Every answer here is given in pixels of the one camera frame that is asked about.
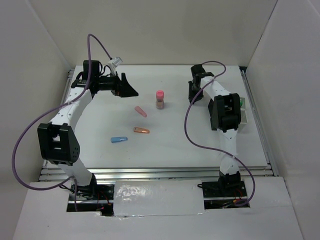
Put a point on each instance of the white mesh container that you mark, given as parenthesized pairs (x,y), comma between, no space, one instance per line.
(244,119)

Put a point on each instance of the orange translucent cap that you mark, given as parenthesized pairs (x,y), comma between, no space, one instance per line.
(141,130)

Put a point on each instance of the pink translucent cap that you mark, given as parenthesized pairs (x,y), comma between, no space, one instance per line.
(140,111)

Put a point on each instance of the pink capped clear bottle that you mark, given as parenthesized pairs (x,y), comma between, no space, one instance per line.
(160,99)

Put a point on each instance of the black mesh pen holder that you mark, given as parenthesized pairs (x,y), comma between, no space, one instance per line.
(214,113)

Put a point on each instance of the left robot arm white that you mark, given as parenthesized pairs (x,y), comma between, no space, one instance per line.
(57,139)

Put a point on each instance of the blue translucent cap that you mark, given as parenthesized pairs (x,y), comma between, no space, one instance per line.
(118,139)

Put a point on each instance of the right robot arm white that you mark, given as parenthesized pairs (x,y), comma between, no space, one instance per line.
(224,117)

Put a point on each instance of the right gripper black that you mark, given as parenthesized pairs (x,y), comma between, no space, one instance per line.
(191,94)

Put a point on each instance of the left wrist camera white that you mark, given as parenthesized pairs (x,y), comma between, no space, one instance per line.
(115,62)

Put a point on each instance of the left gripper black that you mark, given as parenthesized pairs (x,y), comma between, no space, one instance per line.
(121,88)

